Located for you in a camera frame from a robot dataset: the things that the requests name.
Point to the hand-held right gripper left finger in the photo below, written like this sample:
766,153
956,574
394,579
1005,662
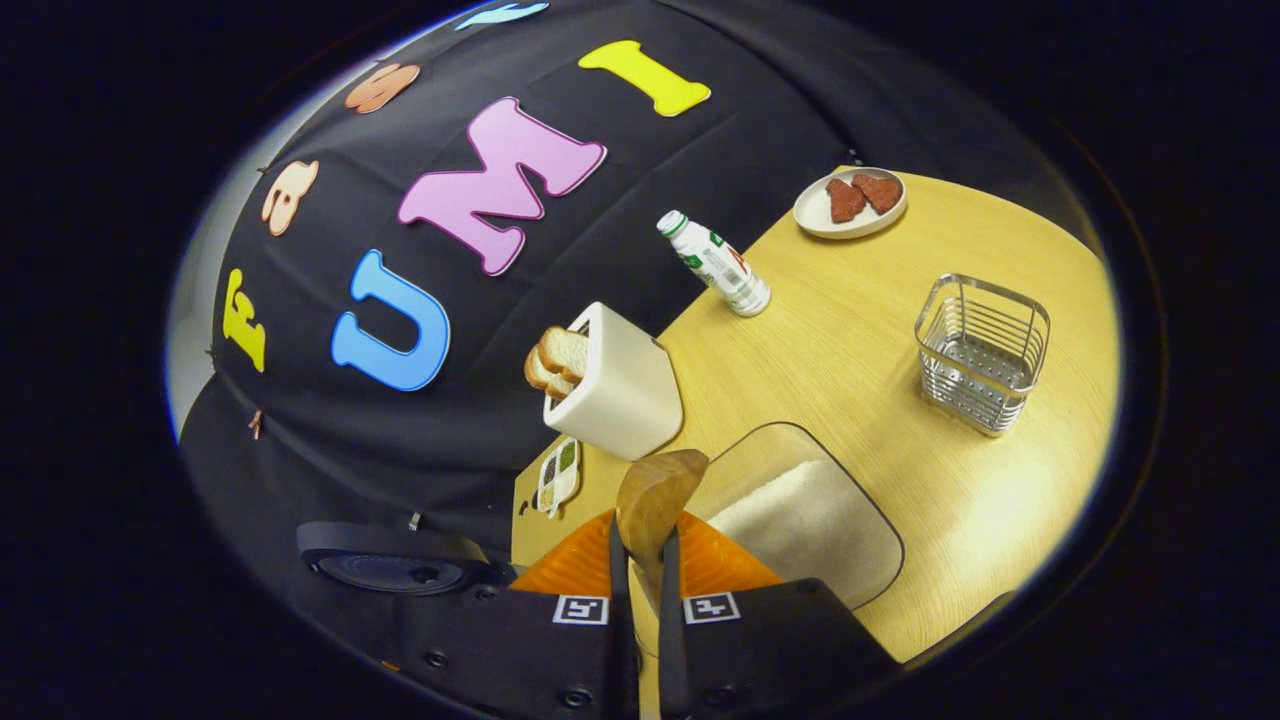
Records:
620,640

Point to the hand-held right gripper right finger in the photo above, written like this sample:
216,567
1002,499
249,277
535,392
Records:
672,640

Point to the wooden spoon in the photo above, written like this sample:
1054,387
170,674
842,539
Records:
655,500

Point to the dark rice cooker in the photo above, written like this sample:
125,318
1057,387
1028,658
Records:
390,565

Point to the white divided grain dish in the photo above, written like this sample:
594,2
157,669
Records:
558,475

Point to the white toaster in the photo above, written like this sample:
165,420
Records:
625,390

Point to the white bottle green label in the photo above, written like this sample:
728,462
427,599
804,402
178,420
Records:
720,268

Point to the black backdrop cloth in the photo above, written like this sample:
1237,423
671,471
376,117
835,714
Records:
600,260

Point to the pink cloth clip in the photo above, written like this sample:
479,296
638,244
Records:
256,425

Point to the white plate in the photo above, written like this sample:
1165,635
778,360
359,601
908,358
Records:
815,220

